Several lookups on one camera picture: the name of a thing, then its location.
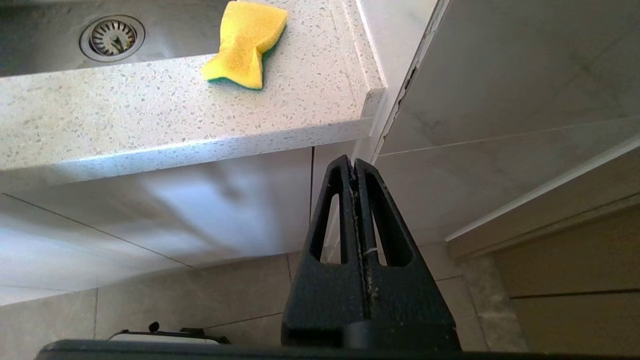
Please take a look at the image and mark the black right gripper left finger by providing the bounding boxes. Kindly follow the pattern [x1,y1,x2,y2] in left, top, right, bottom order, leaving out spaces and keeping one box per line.
[281,154,374,349]

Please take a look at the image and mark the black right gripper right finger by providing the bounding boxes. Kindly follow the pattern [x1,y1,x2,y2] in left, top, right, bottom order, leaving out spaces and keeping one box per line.
[355,159,461,350]

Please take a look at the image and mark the white black robot base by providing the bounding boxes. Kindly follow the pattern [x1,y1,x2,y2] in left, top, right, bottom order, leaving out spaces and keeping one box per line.
[107,322,232,346]

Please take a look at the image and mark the yellow green sponge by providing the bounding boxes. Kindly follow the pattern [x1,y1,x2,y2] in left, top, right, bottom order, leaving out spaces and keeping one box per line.
[200,0,289,91]

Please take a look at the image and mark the stainless steel sink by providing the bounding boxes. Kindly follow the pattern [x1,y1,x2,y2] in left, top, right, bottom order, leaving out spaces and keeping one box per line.
[0,0,232,78]

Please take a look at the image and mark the white cabinet door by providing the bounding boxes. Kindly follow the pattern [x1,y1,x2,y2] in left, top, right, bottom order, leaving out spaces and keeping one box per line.
[0,147,314,307]

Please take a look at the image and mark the round metal drain strainer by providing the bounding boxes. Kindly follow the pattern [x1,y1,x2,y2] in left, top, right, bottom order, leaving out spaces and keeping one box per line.
[78,14,146,63]

